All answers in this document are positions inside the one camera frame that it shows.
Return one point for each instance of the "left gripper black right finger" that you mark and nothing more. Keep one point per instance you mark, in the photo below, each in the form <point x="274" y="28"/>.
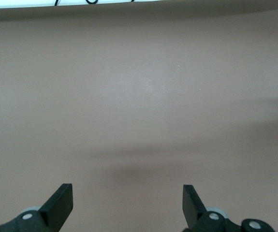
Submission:
<point x="194" y="210"/>

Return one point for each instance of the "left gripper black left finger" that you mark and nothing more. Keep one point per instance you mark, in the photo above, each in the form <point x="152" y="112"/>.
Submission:
<point x="56" y="207"/>

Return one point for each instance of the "brown table cover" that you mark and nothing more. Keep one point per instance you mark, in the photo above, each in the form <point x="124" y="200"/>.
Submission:
<point x="138" y="96"/>

